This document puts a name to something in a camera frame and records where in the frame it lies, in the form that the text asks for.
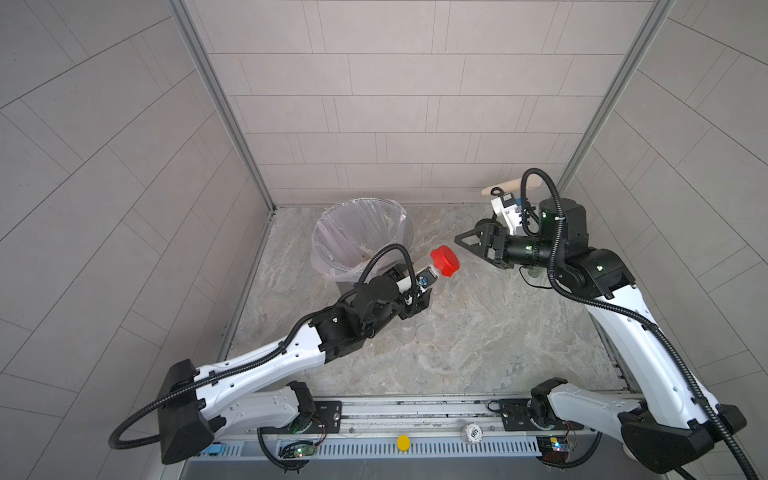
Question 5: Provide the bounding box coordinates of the red lidded rice jar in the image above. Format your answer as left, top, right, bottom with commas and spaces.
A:
415, 245, 460, 283

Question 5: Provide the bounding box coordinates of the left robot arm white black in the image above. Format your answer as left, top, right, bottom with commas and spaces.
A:
108, 244, 441, 465

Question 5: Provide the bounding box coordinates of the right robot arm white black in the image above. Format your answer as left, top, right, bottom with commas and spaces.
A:
455, 168, 757, 479

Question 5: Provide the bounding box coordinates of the clear plastic bin liner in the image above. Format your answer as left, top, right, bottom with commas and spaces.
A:
310, 197, 409, 283

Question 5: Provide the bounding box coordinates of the yellow round button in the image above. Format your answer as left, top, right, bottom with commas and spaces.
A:
396, 435, 411, 452

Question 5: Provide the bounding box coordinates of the white round knob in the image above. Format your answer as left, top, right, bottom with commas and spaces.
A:
461, 423, 483, 445

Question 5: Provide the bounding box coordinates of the left circuit board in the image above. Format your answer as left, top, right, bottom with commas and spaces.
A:
279, 441, 318, 460

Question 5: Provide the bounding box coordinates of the circuit board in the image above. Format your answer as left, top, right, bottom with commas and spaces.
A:
279, 441, 318, 460
536, 436, 573, 465

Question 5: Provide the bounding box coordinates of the right circuit board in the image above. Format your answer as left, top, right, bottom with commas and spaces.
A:
536, 436, 573, 465

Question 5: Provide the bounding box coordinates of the blue toy car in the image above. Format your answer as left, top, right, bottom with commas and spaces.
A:
205, 443, 227, 456

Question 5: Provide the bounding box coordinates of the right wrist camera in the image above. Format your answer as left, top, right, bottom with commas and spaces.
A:
491, 193, 522, 235

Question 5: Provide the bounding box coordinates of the beige handle on stand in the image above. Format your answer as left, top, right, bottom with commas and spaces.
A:
481, 178, 521, 197

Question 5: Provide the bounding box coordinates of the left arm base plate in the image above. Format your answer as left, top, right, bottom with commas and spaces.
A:
281, 401, 342, 435

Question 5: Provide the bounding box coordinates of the aluminium rail frame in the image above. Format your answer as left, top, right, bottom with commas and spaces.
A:
214, 385, 643, 465

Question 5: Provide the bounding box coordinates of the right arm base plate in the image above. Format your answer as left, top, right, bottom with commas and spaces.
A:
486, 398, 584, 432

